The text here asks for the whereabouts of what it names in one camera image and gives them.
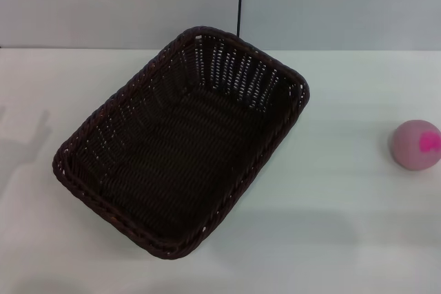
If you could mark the pink ball with magenta mark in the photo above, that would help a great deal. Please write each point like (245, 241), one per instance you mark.
(411, 149)

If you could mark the black woven wicker basket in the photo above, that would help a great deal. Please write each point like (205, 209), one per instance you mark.
(179, 156)

